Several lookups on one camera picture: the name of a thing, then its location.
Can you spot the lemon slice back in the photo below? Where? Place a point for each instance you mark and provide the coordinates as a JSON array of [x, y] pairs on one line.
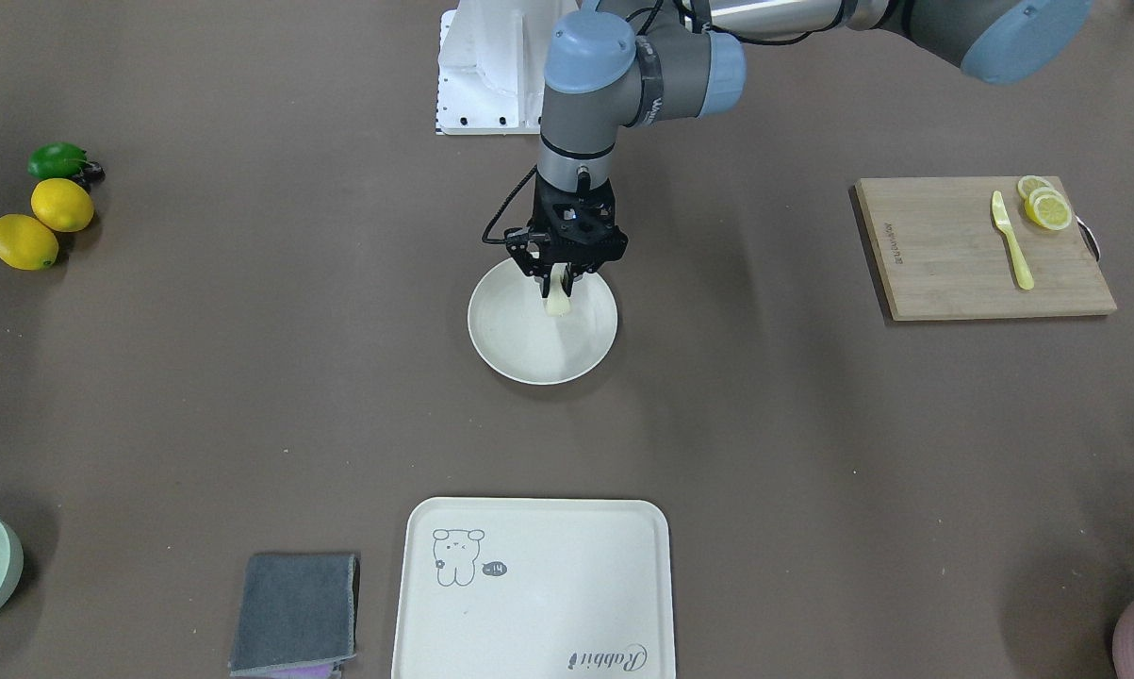
[[1027, 184]]

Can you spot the yellow lemon far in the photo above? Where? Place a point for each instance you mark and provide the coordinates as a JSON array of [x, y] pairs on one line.
[[62, 205]]

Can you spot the white steamed bun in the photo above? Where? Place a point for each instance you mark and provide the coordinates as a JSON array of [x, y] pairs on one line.
[[557, 301]]

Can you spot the cream round plate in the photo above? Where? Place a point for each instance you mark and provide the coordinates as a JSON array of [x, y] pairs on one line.
[[514, 334]]

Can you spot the yellow lemon near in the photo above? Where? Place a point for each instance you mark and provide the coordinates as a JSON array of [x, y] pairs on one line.
[[26, 243]]

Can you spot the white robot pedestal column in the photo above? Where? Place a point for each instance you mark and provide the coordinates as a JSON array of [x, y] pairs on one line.
[[490, 64]]

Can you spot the folded dark grey cloth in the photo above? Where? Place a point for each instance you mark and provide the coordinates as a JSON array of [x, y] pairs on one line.
[[296, 616]]

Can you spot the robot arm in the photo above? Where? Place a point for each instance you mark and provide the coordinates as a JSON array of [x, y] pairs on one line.
[[631, 64]]

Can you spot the bamboo cutting board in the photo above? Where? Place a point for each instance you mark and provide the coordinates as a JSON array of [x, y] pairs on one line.
[[939, 257]]

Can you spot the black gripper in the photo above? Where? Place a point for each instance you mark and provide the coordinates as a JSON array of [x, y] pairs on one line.
[[521, 253]]

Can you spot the yellow lemon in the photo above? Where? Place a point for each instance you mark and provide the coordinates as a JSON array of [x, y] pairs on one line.
[[62, 205], [26, 243]]

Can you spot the cream rabbit tray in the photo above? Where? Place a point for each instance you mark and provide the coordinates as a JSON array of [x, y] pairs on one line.
[[535, 588]]

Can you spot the yellow plastic knife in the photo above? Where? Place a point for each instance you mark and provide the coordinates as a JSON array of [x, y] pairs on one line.
[[1022, 273]]

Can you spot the green lime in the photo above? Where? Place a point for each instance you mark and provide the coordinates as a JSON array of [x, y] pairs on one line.
[[57, 160]]

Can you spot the dark cherries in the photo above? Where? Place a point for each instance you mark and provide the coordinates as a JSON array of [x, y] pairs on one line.
[[90, 173]]

